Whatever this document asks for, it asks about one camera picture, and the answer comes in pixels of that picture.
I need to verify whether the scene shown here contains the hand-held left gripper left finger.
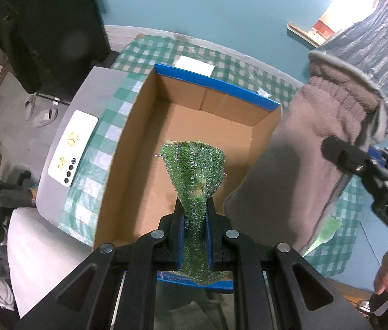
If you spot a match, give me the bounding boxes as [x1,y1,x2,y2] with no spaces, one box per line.
[14,197,186,330]

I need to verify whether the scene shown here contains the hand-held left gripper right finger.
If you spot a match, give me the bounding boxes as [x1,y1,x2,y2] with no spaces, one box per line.
[206,196,373,330]

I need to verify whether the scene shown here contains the grey fleece pants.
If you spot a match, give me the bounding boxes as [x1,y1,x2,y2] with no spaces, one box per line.
[224,51,387,257]

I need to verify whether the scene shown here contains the light green plastic bag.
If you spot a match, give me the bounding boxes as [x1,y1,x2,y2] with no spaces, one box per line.
[306,216,343,257]

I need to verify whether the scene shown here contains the green scouring cloth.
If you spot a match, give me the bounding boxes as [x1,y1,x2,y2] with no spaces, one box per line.
[159,140,232,286]

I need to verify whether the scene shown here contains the cardboard box with blue rim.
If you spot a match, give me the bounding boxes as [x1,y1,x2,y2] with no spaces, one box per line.
[92,63,282,291]

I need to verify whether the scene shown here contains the olive trouser leg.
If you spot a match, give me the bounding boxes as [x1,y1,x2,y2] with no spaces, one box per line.
[154,278,236,330]

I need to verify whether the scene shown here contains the silver tarp bag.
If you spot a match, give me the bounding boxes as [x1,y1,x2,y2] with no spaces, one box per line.
[318,0,388,138]

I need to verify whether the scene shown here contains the wooden board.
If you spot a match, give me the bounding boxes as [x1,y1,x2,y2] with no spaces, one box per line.
[287,21,322,48]

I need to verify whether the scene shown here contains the white smartphone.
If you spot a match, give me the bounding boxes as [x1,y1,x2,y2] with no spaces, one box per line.
[48,110,99,188]

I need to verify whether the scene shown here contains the white card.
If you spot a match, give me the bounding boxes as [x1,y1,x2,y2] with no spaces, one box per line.
[174,56,215,76]

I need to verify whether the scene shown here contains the black cloth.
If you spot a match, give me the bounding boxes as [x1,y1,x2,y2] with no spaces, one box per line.
[0,180,37,248]

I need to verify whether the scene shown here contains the grey slipper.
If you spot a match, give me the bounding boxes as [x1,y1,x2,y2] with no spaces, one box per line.
[36,108,59,128]
[25,94,38,121]

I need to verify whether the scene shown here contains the green checked tablecloth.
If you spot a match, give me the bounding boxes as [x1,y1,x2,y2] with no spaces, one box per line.
[58,36,364,276]

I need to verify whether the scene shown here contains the large black bag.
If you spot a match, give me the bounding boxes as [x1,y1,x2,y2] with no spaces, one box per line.
[0,0,112,93]

